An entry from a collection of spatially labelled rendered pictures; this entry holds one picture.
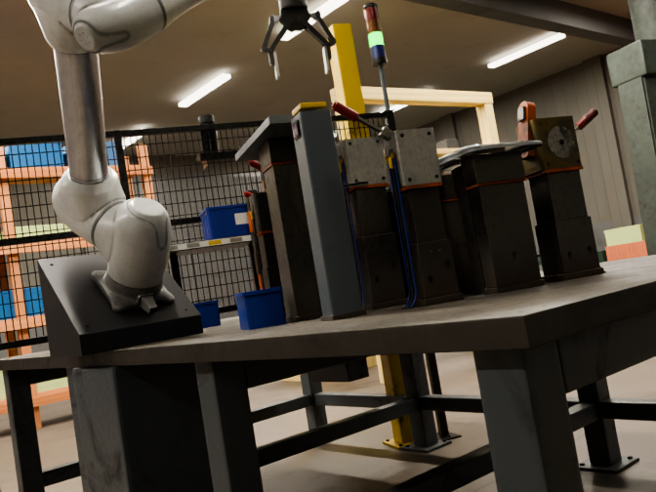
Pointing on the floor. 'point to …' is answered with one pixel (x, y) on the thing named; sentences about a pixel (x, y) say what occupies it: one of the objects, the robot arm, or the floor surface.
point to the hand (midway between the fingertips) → (303, 71)
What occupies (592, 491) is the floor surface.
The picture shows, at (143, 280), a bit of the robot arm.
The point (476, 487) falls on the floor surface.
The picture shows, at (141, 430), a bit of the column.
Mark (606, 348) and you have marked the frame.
